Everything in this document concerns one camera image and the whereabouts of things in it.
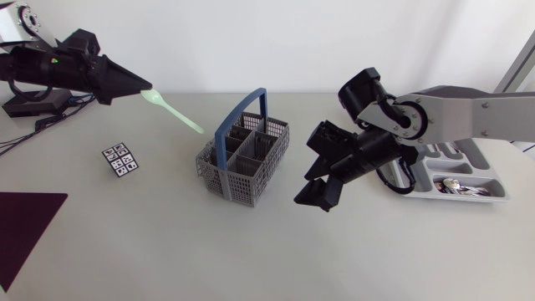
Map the dark mat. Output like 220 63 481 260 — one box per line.
0 191 69 293

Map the grey cutlery basket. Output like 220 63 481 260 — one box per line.
195 87 291 208

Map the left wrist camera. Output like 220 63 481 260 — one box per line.
56 28 102 60

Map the pile of steel cutlery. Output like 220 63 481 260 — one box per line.
433 180 492 198

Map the black cable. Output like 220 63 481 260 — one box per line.
0 98 96 156

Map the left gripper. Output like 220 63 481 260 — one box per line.
40 52 154 106

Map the blue cable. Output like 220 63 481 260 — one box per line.
68 94 95 106

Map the steel spoon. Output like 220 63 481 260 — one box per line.
441 177 462 194

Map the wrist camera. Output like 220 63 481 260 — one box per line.
306 120 359 162
56 28 102 60

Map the pale plastic spoon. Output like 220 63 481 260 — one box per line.
140 88 206 135

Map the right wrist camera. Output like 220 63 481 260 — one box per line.
306 120 359 162

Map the black power brick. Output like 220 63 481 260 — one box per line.
1 88 73 119

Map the grey cutlery tray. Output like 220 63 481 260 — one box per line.
387 140 512 205

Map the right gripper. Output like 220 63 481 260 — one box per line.
293 127 405 213

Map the black-and-white patterned cube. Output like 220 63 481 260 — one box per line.
101 141 140 179

